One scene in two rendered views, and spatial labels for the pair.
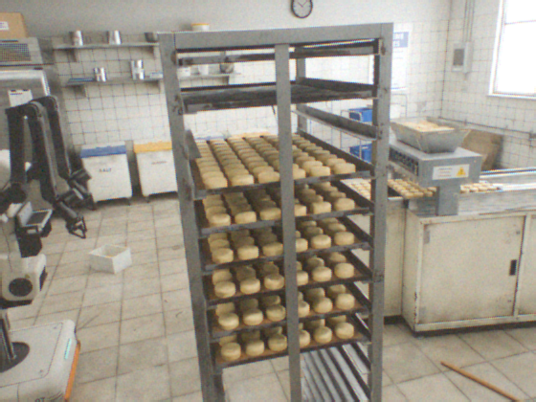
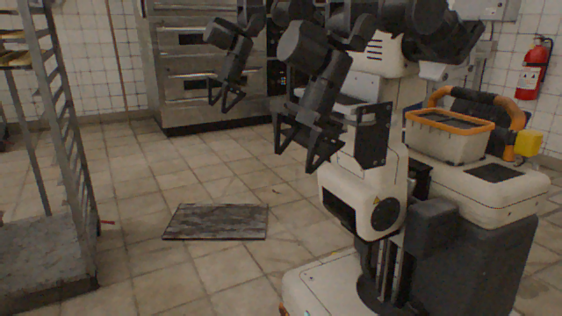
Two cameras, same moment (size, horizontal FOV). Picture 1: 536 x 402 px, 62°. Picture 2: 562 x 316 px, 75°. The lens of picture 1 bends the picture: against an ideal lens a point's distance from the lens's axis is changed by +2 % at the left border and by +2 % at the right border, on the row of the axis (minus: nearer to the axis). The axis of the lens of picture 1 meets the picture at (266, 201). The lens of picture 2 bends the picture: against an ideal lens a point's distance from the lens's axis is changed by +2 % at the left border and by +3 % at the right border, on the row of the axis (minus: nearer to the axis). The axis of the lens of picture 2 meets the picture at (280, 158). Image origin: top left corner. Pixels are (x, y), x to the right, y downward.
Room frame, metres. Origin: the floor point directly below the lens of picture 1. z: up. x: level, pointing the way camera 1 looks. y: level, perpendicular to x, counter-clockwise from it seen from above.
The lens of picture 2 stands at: (2.99, 0.84, 1.23)
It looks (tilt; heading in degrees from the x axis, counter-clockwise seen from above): 22 degrees down; 167
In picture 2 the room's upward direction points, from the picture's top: straight up
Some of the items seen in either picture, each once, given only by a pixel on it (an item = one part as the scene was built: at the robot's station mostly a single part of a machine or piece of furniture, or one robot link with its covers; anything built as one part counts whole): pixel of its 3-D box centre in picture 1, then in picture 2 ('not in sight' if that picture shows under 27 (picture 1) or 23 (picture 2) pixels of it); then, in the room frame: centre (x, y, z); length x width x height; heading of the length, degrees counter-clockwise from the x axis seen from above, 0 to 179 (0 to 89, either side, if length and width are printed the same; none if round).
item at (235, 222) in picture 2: not in sight; (219, 219); (0.99, 0.90, 0.02); 0.60 x 0.40 x 0.03; 77
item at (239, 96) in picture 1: (256, 92); not in sight; (1.24, 0.01, 1.68); 0.60 x 0.40 x 0.02; 12
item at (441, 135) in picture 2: not in sight; (443, 134); (2.04, 1.60, 0.87); 0.23 x 0.15 x 0.11; 15
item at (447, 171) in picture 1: (421, 171); not in sight; (2.71, -1.00, 1.01); 0.72 x 0.33 x 0.34; 5
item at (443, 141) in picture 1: (424, 134); not in sight; (2.71, -1.00, 1.25); 0.56 x 0.29 x 0.14; 5
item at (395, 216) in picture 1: (344, 258); not in sight; (2.67, -0.50, 0.45); 0.70 x 0.34 x 0.90; 95
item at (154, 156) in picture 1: (158, 168); not in sight; (5.83, 1.44, 0.38); 0.64 x 0.54 x 0.77; 15
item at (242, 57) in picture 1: (253, 56); not in sight; (1.24, 0.01, 1.77); 0.60 x 0.40 x 0.02; 12
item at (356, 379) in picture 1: (325, 328); not in sight; (1.29, -0.18, 0.87); 0.64 x 0.03 x 0.03; 12
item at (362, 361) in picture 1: (325, 305); not in sight; (1.29, -0.18, 0.96); 0.64 x 0.03 x 0.03; 12
